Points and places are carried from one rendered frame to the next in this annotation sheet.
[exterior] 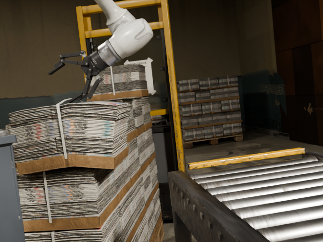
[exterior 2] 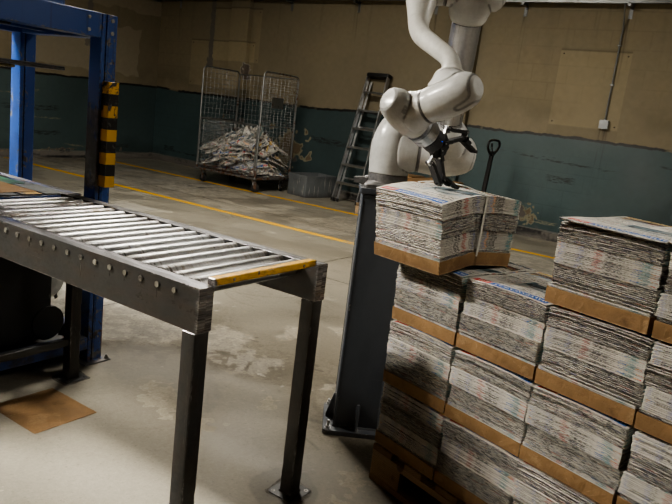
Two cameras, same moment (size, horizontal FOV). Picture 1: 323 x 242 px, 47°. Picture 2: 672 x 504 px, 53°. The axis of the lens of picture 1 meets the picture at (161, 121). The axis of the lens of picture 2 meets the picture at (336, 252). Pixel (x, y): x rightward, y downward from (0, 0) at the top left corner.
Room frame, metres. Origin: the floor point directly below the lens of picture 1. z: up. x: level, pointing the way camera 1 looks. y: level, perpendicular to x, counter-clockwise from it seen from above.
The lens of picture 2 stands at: (2.67, -1.49, 1.27)
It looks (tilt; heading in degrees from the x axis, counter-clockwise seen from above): 12 degrees down; 133
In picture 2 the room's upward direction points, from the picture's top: 7 degrees clockwise
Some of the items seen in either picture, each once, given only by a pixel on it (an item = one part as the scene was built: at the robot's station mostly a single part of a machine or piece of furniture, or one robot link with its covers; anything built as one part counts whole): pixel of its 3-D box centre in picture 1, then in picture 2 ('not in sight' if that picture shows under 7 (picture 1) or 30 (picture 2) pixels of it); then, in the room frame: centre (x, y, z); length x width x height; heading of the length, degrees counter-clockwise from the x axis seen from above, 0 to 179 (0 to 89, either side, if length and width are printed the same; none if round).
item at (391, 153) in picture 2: not in sight; (394, 145); (1.01, 0.55, 1.17); 0.18 x 0.16 x 0.22; 39
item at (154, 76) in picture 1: (130, 72); not in sight; (3.10, 0.22, 1.27); 0.57 x 0.01 x 0.65; 82
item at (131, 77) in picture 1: (126, 157); not in sight; (2.65, 0.28, 0.65); 0.39 x 0.30 x 1.29; 82
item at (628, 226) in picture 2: (98, 101); (644, 228); (2.06, 0.34, 1.06); 0.37 x 0.29 x 0.01; 83
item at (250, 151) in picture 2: not in sight; (246, 129); (-5.36, 4.85, 0.85); 1.21 x 0.83 x 1.71; 10
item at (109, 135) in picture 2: not in sight; (108, 135); (-0.08, -0.07, 1.05); 0.05 x 0.05 x 0.45; 10
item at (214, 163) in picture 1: (246, 158); (267, 271); (1.30, -0.29, 0.81); 0.43 x 0.03 x 0.02; 100
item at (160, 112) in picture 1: (135, 114); not in sight; (3.12, 0.21, 0.92); 0.57 x 0.01 x 0.05; 82
